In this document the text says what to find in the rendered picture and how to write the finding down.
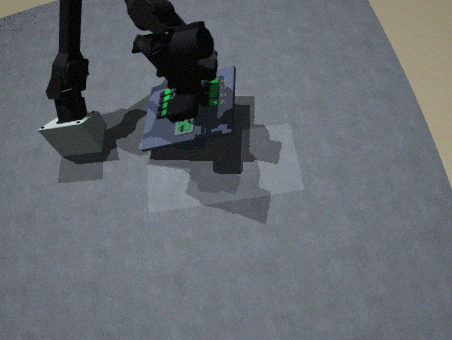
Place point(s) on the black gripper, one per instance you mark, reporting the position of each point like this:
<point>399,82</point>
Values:
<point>185,104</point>

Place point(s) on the blue-grey switch panel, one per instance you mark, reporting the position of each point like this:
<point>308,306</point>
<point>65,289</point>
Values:
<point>215,118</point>

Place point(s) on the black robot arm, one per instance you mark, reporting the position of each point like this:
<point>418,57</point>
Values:
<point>191,43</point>

